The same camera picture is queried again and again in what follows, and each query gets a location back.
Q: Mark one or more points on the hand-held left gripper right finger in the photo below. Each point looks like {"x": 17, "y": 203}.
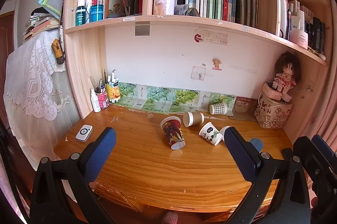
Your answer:
{"x": 241, "y": 152}

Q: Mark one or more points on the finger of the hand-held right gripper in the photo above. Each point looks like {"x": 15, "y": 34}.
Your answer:
{"x": 324, "y": 146}
{"x": 312, "y": 155}

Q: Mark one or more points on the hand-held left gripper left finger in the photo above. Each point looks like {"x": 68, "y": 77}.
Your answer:
{"x": 101, "y": 152}

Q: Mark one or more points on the red patterned paper cup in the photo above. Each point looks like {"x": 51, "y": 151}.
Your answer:
{"x": 173, "y": 133}

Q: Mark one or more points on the blue paper cup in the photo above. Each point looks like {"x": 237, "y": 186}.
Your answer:
{"x": 257, "y": 143}

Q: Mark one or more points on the plain white paper cup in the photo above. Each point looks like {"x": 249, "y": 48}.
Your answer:
{"x": 223, "y": 131}

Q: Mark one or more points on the white panda print cup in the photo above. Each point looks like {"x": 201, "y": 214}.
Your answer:
{"x": 210, "y": 133}

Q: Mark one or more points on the checked paper cup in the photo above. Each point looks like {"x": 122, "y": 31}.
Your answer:
{"x": 218, "y": 108}

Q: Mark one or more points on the brown paper cup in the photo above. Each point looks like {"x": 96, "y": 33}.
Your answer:
{"x": 193, "y": 118}

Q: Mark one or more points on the white round-button device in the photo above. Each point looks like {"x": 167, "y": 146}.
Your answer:
{"x": 84, "y": 132}

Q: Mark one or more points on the clear plastic container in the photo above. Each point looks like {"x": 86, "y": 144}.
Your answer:
{"x": 243, "y": 108}

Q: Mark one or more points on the white spray bottle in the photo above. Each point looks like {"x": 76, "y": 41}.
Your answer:
{"x": 95, "y": 102}

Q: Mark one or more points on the printed fabric basket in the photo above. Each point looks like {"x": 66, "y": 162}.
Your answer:
{"x": 272, "y": 113}

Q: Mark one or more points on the pink pen holder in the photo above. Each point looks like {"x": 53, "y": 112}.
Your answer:
{"x": 103, "y": 101}

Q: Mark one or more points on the small clear cap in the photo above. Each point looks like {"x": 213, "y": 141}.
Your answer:
{"x": 150, "y": 116}

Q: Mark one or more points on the yellow printed box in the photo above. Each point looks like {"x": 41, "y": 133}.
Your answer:
{"x": 113, "y": 92}

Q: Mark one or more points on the clear plastic ruler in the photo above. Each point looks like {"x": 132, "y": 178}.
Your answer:
{"x": 93, "y": 83}

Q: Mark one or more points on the green leaf printed panels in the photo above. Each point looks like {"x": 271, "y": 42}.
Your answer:
{"x": 158, "y": 97}

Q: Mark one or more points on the brown-haired rag doll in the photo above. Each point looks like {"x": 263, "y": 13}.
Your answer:
{"x": 287, "y": 73}

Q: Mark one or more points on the wooden bookshelf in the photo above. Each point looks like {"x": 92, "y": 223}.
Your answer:
{"x": 84, "y": 60}

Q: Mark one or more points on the pink round object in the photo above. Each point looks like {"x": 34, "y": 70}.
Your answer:
{"x": 169, "y": 218}

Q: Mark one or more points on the white lace cloth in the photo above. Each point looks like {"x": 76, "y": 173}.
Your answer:
{"x": 29, "y": 76}

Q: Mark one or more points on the yellow hanging toy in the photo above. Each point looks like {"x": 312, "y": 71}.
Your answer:
{"x": 58, "y": 51}

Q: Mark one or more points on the white cosmetic tube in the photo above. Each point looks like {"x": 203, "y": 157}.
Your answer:
{"x": 298, "y": 32}

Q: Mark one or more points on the taped paper note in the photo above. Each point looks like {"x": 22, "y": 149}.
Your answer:
{"x": 216, "y": 38}

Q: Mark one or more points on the white cosmetic containers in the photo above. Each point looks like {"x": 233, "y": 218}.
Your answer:
{"x": 302, "y": 21}

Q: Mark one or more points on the grey tape patch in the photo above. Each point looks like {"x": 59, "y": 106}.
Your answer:
{"x": 142, "y": 30}

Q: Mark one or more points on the blue jar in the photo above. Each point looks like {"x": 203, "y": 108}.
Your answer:
{"x": 97, "y": 13}

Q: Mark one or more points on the teal bottle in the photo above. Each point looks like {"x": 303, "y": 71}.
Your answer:
{"x": 80, "y": 14}

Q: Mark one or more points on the stack of papers and books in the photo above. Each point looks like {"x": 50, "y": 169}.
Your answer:
{"x": 39, "y": 25}

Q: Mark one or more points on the grey figurine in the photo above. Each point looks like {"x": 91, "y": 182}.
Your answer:
{"x": 188, "y": 11}

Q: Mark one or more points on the brown wooden door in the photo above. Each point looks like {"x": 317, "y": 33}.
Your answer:
{"x": 6, "y": 34}

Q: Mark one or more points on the square picture wall sticker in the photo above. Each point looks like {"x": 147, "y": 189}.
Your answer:
{"x": 198, "y": 73}

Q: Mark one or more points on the cartoon animal wall sticker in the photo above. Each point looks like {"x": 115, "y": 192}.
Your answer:
{"x": 217, "y": 64}

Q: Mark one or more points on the red round wall sticker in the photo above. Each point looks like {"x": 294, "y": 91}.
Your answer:
{"x": 197, "y": 37}

